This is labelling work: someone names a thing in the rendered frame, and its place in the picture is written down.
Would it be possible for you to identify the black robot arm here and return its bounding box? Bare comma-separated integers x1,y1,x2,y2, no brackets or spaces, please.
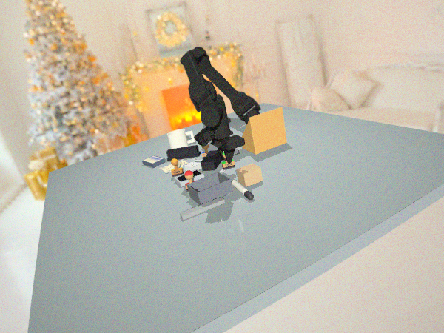
180,47,261,147

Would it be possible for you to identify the rubber stamp with red knob handle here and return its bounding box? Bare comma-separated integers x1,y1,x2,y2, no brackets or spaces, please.
184,170,194,192

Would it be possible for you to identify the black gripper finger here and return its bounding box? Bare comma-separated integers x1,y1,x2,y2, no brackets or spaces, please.
219,146,235,164
211,141,226,161

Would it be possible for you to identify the white mug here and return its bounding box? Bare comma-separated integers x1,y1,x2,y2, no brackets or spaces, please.
167,129,195,149

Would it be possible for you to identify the white rounded cylinder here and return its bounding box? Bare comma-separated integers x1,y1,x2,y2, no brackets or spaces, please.
232,180,254,200

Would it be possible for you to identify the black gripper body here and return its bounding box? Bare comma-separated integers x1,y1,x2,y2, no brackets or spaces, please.
212,117,245,150

